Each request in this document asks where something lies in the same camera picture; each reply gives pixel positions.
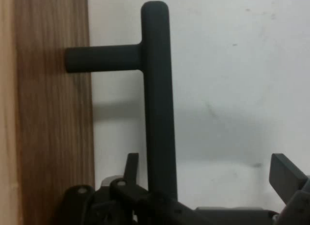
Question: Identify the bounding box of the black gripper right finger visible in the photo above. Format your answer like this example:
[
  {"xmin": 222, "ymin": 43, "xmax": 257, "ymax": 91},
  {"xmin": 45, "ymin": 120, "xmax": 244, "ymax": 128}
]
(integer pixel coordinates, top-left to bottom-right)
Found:
[{"xmin": 268, "ymin": 153, "xmax": 310, "ymax": 225}]

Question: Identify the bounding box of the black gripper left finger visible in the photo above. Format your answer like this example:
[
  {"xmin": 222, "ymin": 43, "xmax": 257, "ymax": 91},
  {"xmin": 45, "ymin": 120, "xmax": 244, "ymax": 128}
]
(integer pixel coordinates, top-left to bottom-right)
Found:
[{"xmin": 62, "ymin": 152, "xmax": 194, "ymax": 225}]

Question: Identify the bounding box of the brown wooden drawer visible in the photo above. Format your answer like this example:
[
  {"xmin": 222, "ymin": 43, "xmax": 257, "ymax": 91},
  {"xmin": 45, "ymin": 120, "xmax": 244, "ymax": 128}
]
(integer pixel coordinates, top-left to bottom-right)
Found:
[{"xmin": 13, "ymin": 0, "xmax": 96, "ymax": 225}]

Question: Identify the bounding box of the brown wooden drawer cabinet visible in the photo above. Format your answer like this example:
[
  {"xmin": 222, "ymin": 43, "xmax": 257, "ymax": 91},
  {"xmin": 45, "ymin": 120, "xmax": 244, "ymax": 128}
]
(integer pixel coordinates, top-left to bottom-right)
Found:
[{"xmin": 0, "ymin": 0, "xmax": 19, "ymax": 225}]

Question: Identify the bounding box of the black bar drawer handle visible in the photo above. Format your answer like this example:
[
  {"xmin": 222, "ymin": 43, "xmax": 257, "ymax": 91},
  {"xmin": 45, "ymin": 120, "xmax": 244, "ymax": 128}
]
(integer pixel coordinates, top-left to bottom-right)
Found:
[{"xmin": 64, "ymin": 0, "xmax": 179, "ymax": 203}]

